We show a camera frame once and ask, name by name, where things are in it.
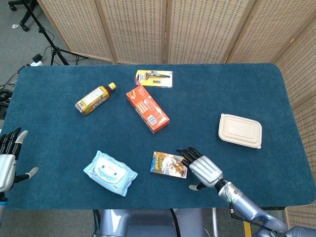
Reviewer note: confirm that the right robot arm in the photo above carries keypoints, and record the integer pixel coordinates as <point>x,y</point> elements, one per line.
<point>249,209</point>

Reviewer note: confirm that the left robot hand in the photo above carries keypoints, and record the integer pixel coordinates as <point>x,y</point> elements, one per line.
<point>6,160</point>

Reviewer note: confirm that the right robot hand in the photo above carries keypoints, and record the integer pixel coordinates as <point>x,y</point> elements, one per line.
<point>205,170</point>

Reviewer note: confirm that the beige lidded food container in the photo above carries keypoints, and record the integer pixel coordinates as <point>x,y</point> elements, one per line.
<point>239,130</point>

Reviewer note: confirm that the black tripod stand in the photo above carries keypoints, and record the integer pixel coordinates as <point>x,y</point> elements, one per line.
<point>47,34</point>

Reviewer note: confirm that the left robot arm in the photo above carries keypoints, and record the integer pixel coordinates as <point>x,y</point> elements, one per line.
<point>2,207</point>

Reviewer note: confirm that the razor in yellow blister pack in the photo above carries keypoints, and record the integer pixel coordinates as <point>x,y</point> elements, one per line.
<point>154,78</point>

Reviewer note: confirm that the black office chair base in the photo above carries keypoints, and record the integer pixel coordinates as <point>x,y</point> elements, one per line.
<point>21,14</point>

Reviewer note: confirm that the orange red cracker box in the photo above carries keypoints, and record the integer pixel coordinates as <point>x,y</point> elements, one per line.
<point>147,109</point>

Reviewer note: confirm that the grey robot torso base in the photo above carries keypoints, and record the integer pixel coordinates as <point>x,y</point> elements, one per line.
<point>150,223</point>

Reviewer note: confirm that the small colourful snack box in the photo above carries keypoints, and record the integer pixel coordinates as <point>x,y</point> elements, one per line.
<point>168,164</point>

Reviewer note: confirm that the brown tea bottle yellow cap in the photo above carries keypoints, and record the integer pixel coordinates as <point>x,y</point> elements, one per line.
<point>95,99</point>

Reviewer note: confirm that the white power strip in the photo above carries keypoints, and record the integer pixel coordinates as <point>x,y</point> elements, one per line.
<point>37,63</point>

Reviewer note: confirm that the blue table cloth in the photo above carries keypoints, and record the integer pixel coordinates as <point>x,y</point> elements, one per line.
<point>158,138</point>

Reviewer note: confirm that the light blue wet wipes pack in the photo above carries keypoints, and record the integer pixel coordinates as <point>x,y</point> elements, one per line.
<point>109,172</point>

